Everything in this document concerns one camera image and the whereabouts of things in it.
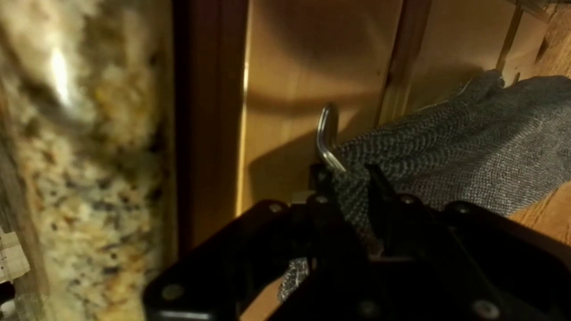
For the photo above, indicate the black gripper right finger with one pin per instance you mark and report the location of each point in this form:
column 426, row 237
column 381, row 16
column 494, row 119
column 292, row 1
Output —
column 389, row 215

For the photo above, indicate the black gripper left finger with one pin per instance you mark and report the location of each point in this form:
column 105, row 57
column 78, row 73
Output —
column 331, row 219

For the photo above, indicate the gray dish towel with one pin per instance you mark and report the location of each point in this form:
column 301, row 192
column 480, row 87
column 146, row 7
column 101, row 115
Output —
column 451, row 142

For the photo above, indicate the wooden drawer with towel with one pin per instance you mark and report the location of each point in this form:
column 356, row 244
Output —
column 296, row 71

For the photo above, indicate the wooden drawer below towel drawer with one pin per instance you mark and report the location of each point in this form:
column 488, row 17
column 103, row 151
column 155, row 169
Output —
column 456, row 41

